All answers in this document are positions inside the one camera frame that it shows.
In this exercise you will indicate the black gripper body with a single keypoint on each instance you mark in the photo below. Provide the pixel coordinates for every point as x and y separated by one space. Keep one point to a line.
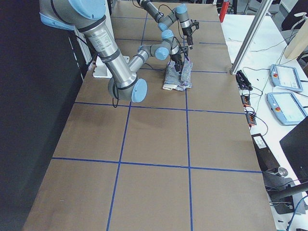
176 58
187 32

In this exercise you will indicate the blue white striped polo shirt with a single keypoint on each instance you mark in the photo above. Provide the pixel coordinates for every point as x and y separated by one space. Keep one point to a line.
176 81

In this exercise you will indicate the black monitor arm base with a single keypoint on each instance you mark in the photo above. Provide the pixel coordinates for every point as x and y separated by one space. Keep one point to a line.
283 193

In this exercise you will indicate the red cylinder tube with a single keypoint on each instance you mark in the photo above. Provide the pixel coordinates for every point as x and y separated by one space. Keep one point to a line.
223 11

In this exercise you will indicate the far grey orange USB hub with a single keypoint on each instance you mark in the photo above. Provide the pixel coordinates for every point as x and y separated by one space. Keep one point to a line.
245 100

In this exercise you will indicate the grey orange usb hub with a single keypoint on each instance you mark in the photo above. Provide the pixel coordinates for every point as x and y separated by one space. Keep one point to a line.
251 118
245 100

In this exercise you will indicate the near grey orange USB hub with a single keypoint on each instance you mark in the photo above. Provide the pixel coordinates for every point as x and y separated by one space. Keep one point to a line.
251 118

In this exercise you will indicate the upper blue teach pendant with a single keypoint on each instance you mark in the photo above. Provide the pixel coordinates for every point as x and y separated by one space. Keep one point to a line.
285 77

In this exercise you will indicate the blue teach pendant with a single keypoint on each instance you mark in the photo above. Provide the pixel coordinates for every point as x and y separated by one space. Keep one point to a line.
286 107
285 77

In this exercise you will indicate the beige wooden board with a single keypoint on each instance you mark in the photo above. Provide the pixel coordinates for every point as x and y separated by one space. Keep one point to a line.
298 44

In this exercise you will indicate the lower blue teach pendant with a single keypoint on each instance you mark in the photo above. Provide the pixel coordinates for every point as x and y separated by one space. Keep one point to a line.
286 107

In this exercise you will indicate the black box with white label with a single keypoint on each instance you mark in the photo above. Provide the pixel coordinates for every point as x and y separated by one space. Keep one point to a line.
265 157

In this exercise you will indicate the black monitor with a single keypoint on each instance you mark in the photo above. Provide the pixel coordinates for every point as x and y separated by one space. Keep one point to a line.
295 148

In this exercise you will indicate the silver round knob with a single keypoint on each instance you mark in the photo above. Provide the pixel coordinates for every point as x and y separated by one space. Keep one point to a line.
282 172

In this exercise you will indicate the aluminium frame post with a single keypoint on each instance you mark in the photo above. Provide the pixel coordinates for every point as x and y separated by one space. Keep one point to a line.
262 11

